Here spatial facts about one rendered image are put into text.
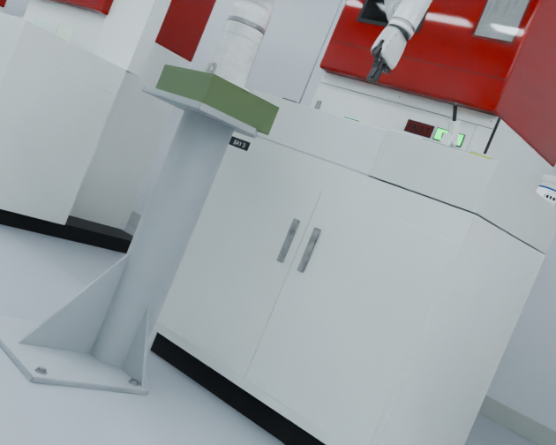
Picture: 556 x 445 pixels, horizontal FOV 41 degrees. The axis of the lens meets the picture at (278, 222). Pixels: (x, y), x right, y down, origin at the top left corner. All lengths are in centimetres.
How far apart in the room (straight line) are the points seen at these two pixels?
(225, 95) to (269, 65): 334
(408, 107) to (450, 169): 90
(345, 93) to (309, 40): 225
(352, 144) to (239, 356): 73
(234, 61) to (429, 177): 66
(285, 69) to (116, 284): 333
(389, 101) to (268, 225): 89
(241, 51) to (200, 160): 34
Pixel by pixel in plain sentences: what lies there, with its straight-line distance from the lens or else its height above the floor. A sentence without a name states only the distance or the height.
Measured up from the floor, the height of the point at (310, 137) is 87.
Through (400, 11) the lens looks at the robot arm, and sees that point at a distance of 236.
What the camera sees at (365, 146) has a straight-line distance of 218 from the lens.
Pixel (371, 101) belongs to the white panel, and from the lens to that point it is 300.
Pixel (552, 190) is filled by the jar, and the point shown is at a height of 102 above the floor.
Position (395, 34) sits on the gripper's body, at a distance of 232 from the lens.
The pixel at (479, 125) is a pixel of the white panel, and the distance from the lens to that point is 276.
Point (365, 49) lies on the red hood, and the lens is 304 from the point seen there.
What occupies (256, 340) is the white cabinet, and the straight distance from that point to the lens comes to 227.
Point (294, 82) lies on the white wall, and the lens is 523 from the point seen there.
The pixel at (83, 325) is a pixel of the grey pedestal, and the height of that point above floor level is 10.
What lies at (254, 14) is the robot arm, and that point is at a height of 113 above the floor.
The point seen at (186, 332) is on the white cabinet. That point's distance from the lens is 246.
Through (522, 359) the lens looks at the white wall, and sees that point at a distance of 411.
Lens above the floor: 67
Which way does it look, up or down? 2 degrees down
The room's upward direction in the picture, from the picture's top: 22 degrees clockwise
